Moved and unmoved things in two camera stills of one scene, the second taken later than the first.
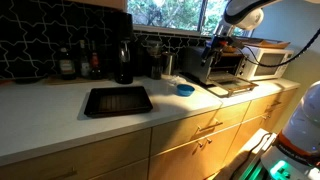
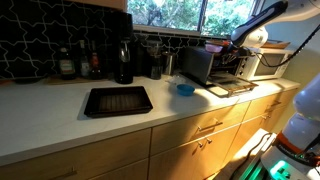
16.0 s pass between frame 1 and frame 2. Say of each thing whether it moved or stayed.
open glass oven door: stayed
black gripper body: moved
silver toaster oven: stayed
